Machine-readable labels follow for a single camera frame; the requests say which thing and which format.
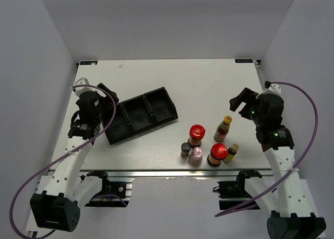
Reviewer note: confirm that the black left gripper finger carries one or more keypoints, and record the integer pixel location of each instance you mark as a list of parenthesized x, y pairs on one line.
[(108, 109), (111, 93)]

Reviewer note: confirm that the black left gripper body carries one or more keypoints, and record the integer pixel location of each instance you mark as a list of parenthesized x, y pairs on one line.
[(99, 112)]

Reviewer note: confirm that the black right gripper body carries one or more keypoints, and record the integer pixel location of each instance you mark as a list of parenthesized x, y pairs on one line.
[(257, 118)]

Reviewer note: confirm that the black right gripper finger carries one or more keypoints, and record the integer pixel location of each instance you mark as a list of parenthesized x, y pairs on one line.
[(246, 96), (247, 111)]

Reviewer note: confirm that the yellow-cap tall sauce bottle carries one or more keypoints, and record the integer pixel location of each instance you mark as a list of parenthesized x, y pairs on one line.
[(223, 129)]

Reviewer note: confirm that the beige-cap small yellow bottle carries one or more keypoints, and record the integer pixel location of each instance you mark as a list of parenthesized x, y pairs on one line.
[(232, 151)]

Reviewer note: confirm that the red-lid sauce jar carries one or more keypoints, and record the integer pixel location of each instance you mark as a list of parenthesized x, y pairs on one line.
[(217, 153), (196, 134)]

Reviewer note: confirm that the black-lid pepper jar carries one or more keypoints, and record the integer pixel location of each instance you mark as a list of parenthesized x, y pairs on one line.
[(185, 150)]

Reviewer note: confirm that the pink-lid spice bottle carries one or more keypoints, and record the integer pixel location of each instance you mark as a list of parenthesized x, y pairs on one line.
[(195, 157)]

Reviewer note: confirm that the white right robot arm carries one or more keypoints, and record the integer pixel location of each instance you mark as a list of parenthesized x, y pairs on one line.
[(291, 216)]

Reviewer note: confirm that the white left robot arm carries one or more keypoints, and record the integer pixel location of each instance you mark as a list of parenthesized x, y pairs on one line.
[(59, 205)]

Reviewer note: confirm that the black three-compartment tray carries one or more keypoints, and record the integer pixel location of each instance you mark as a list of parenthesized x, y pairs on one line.
[(141, 113)]

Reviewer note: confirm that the blue left corner sticker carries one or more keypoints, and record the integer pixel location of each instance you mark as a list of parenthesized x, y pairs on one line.
[(88, 63)]

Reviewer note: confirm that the blue corner sticker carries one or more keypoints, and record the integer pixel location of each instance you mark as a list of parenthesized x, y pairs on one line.
[(243, 60), (88, 63)]

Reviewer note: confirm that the blue right corner sticker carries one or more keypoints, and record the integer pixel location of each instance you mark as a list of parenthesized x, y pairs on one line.
[(243, 60)]

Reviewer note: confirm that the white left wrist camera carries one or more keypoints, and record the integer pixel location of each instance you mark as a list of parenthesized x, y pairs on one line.
[(82, 86)]

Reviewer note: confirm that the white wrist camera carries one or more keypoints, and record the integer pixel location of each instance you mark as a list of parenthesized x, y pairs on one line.
[(270, 88), (82, 86)]

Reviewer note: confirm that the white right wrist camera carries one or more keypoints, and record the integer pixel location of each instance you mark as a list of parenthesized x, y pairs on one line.
[(270, 88)]

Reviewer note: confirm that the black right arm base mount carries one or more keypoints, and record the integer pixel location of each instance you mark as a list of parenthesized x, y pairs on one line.
[(232, 193)]

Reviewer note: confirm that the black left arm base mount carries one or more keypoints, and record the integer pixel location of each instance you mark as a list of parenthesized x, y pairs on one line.
[(113, 193)]

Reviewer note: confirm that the aluminium table edge rail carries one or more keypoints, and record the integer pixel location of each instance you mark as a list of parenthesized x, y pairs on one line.
[(172, 173)]

